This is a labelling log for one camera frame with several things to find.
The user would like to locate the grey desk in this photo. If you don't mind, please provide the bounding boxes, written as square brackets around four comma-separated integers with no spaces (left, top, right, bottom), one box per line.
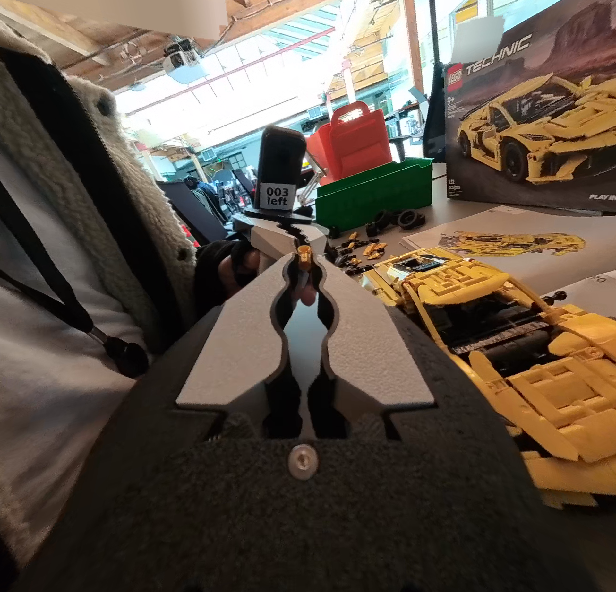
[332,161,616,592]

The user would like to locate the white ceiling device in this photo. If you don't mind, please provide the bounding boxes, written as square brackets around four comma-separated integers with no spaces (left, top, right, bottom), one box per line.
[163,38,209,84]

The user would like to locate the black pedestal fan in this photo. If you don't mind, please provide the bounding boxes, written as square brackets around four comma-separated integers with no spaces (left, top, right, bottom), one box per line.
[402,0,443,73]

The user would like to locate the green plastic bin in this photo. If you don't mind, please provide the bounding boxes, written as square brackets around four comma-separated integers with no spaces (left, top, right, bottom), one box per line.
[315,158,435,231]

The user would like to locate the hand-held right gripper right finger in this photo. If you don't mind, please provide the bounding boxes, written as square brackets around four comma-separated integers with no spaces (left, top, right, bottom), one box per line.
[309,256,435,438]

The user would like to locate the brick set box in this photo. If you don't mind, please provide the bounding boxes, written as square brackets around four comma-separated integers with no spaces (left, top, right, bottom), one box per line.
[443,0,616,213]

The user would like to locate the black background table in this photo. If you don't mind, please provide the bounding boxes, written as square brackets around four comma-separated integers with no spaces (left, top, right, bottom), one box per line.
[156,182,228,243]

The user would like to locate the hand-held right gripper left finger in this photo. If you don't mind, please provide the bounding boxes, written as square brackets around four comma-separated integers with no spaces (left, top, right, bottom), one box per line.
[176,254,303,438]

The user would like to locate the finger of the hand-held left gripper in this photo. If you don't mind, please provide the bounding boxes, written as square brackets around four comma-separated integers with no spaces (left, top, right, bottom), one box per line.
[299,222,330,260]
[249,223,298,265]

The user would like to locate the black monitor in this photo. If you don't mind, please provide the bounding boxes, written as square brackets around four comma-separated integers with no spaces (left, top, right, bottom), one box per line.
[423,67,448,157]

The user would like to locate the pile of yellow black pieces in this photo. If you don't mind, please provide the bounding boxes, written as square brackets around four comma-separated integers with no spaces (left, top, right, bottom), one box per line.
[327,233,388,276]

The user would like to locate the red plastic carry case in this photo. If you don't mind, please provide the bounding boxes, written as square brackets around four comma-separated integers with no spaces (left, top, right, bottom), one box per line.
[305,101,394,181]

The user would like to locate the yellow brick car model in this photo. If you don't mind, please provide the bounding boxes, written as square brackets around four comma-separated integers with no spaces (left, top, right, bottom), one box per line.
[361,248,616,511]

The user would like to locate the light grey hoodie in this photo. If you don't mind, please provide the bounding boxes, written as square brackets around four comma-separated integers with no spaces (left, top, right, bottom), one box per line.
[0,154,145,530]

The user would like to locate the instruction booklet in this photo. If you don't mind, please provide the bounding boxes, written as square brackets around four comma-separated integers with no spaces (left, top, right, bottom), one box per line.
[399,206,616,304]

